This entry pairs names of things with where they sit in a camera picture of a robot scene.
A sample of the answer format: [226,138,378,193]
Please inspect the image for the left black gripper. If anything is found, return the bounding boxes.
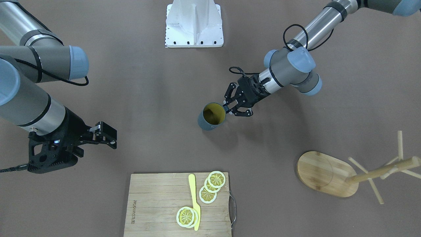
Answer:
[224,75,270,117]

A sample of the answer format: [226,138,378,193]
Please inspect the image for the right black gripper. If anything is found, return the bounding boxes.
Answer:
[49,109,117,158]

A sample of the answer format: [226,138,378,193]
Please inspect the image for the dark teal cup yellow inside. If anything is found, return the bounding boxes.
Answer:
[197,102,226,131]

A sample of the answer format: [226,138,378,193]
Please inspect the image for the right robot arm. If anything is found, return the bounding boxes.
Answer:
[1,0,117,159]

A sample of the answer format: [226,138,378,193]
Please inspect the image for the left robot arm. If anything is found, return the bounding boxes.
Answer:
[223,0,420,117]

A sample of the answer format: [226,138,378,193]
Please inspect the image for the wooden cup storage rack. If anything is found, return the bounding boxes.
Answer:
[296,131,421,204]

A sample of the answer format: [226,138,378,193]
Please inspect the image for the bamboo cutting board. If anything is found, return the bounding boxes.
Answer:
[124,172,236,237]

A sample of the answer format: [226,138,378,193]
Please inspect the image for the yellow plastic knife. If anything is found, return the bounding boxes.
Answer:
[188,173,201,231]

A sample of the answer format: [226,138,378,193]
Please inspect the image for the middle overlapping lemon slice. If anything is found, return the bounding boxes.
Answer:
[204,178,221,193]

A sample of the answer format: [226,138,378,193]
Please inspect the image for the overlapping lemon slice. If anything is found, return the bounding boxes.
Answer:
[199,186,217,204]
[204,178,221,193]

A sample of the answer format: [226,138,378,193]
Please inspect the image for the upper overlapping lemon slice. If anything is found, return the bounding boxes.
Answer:
[199,186,217,204]

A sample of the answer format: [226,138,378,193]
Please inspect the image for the lemon slice beside knife blade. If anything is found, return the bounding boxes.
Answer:
[176,206,194,228]

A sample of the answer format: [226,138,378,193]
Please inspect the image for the lemon slice under knife blade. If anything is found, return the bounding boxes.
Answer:
[188,209,199,228]

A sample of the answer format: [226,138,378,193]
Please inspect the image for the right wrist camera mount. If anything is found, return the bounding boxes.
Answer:
[27,130,84,174]

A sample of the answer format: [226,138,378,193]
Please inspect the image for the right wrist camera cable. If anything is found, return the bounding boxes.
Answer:
[0,165,30,173]

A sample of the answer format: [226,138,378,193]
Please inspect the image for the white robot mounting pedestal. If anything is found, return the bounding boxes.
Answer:
[164,0,224,48]

